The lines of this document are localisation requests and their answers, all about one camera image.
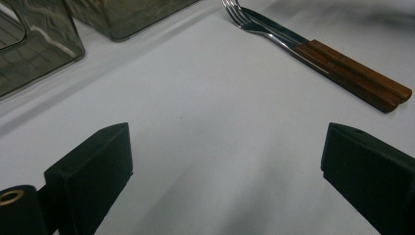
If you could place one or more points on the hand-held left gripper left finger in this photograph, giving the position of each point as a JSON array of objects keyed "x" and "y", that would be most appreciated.
[{"x": 88, "y": 176}]

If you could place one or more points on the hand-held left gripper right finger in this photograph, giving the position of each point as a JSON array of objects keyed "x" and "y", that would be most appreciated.
[{"x": 368, "y": 176}]

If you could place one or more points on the translucent grey plastic bin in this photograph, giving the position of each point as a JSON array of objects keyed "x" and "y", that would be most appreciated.
[
  {"x": 130, "y": 18},
  {"x": 36, "y": 55}
]

